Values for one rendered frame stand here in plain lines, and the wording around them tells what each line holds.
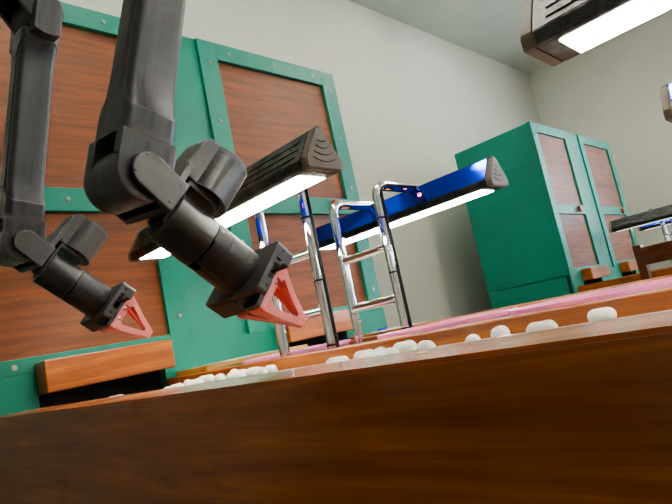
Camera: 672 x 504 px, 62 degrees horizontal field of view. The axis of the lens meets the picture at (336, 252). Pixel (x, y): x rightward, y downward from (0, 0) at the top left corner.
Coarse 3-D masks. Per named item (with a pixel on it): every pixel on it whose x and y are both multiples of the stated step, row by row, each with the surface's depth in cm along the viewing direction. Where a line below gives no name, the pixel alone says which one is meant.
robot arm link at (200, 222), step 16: (192, 192) 58; (176, 208) 55; (192, 208) 56; (208, 208) 59; (160, 224) 55; (176, 224) 54; (192, 224) 55; (208, 224) 56; (160, 240) 55; (176, 240) 55; (192, 240) 55; (208, 240) 56; (176, 256) 57; (192, 256) 56
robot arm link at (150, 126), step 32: (128, 0) 56; (160, 0) 56; (128, 32) 55; (160, 32) 56; (128, 64) 53; (160, 64) 55; (128, 96) 52; (160, 96) 54; (128, 128) 51; (160, 128) 53; (96, 160) 53; (128, 160) 50; (96, 192) 52; (128, 192) 50
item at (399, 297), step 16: (336, 208) 141; (352, 208) 146; (368, 208) 151; (384, 208) 129; (336, 224) 140; (384, 224) 129; (336, 240) 139; (384, 240) 128; (352, 256) 136; (368, 256) 133; (400, 272) 127; (352, 288) 138; (400, 288) 127; (352, 304) 137; (368, 304) 133; (384, 304) 130; (400, 304) 126; (352, 320) 136; (400, 320) 126
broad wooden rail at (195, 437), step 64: (640, 320) 31; (192, 384) 71; (256, 384) 47; (320, 384) 41; (384, 384) 37; (448, 384) 33; (512, 384) 30; (576, 384) 28; (640, 384) 26; (0, 448) 100; (64, 448) 78; (128, 448) 64; (192, 448) 54; (256, 448) 47; (320, 448) 41; (384, 448) 37; (448, 448) 33; (512, 448) 30; (576, 448) 28; (640, 448) 26
